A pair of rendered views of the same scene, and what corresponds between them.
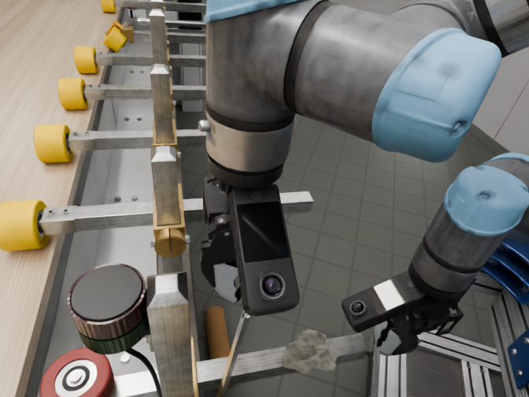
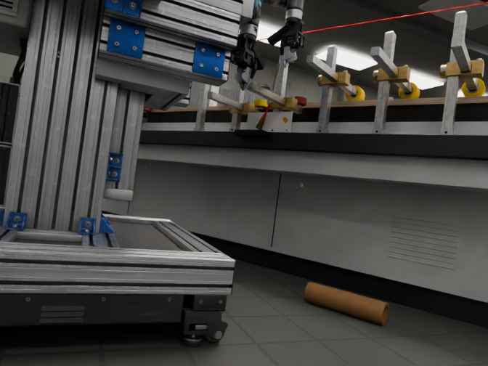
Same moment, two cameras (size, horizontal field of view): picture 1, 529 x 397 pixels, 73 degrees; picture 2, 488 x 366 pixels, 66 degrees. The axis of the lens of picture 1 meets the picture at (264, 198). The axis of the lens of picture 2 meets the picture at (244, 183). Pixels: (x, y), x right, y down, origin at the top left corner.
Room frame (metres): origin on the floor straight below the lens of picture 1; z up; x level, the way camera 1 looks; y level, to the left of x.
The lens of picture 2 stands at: (1.62, -1.07, 0.42)
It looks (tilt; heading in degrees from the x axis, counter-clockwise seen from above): 1 degrees up; 145
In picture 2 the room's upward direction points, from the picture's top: 7 degrees clockwise
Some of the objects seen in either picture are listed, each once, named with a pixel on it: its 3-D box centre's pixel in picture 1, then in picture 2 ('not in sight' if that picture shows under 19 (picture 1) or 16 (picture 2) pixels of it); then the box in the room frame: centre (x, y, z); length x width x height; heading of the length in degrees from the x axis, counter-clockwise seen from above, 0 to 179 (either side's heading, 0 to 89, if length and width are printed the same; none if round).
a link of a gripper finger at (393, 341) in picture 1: (402, 343); (239, 78); (0.32, -0.26, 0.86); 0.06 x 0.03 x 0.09; 108
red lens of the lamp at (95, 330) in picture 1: (109, 298); not in sight; (0.17, 0.12, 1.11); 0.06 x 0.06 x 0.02
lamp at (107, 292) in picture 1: (127, 354); not in sight; (0.17, 0.12, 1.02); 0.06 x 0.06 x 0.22; 18
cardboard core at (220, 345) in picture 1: (218, 345); (344, 302); (0.70, 0.10, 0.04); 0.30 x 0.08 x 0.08; 18
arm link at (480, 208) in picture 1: (474, 217); (250, 14); (0.33, -0.25, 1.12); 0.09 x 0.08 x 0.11; 139
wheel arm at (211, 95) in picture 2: not in sight; (237, 107); (0.00, -0.04, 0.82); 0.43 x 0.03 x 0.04; 108
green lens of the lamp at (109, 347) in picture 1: (114, 315); not in sight; (0.17, 0.12, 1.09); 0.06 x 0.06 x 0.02
